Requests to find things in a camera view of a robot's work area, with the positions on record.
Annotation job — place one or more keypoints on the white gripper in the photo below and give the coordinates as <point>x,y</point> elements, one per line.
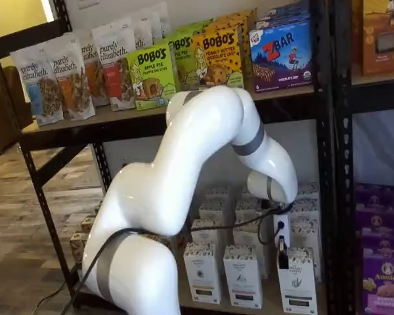
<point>281,226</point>

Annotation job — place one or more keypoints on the white pasta box green strip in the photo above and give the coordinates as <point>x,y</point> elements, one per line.
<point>305,234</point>
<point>298,285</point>
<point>307,210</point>
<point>308,191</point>

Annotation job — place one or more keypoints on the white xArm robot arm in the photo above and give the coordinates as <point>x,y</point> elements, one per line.
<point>157,190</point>

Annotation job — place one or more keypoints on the white pasta box yellow strip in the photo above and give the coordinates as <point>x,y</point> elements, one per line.
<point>213,211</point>
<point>218,193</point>
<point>202,275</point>
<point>210,238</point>

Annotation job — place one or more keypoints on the purple Annie's box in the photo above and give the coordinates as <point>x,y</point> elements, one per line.
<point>385,288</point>
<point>374,195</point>
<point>377,218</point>
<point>385,244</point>

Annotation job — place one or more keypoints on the black metal shelf rack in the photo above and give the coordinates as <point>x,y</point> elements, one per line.
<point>321,131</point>
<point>343,147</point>

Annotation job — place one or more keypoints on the blue Zbar box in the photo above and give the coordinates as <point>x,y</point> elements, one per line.
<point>282,22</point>
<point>289,9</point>
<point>282,59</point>

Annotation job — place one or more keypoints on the yellow Bobo's peanut butter box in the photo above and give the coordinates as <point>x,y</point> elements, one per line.
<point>246,15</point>
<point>216,55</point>
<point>230,23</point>

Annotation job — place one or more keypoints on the green Bobo's apple pie box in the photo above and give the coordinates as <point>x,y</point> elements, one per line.
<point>200,28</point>
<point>151,78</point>
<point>184,65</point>

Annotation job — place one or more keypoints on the orange snack box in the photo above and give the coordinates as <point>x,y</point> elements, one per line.
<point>381,59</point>

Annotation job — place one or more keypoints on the granola bag red label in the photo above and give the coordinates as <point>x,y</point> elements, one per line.
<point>113,72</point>

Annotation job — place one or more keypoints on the granola bag brown label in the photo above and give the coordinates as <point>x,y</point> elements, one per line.
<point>96,82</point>

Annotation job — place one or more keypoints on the granola bag orange label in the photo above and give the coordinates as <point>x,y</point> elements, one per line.
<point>74,95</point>

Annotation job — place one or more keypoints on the white granola bag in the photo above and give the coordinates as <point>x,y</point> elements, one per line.
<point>160,19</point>
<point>142,31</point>

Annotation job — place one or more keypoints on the granola bag blue label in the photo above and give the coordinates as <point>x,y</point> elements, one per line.
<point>39,95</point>

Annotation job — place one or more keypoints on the brown armchair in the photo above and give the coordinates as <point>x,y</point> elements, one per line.
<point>3,115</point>

